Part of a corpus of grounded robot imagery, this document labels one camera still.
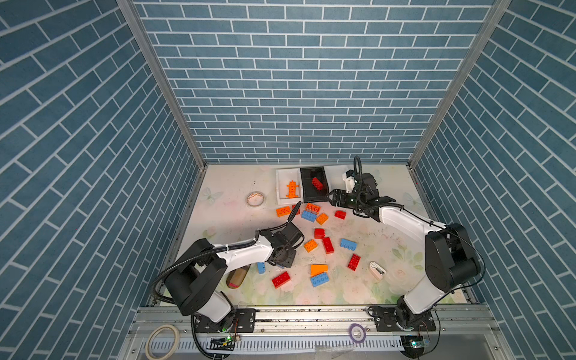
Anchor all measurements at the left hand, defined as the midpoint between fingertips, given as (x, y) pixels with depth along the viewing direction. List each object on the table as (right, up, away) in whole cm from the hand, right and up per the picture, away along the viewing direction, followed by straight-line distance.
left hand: (292, 260), depth 87 cm
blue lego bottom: (+11, -5, -5) cm, 13 cm away
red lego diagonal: (+12, +30, +23) cm, 40 cm away
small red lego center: (+12, +9, +6) cm, 16 cm away
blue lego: (+23, +6, +2) cm, 24 cm away
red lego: (+24, 0, -1) cm, 24 cm away
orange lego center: (+8, +5, +3) cm, 9 cm away
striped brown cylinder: (-20, -4, -7) cm, 22 cm away
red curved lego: (+22, +16, +12) cm, 30 cm away
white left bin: (-5, +34, +25) cm, 42 cm away
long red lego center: (+15, +5, +3) cm, 16 cm away
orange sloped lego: (+10, -2, -3) cm, 10 cm away
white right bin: (+20, +35, +20) cm, 44 cm away
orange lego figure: (-1, +28, +20) cm, 34 cm away
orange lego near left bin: (-4, +18, +14) cm, 23 cm away
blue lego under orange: (+7, +16, +12) cm, 21 cm away
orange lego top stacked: (+9, +19, +12) cm, 24 cm away
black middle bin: (+9, +25, +24) cm, 36 cm away
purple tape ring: (+22, -17, -14) cm, 31 cm away
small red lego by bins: (+2, +17, +14) cm, 22 cm away
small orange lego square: (+13, +15, +11) cm, 23 cm away
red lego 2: (-4, -5, -5) cm, 8 cm away
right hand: (+17, +25, +4) cm, 31 cm away
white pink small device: (+33, -3, -3) cm, 33 cm away
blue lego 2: (-11, -2, -4) cm, 12 cm away
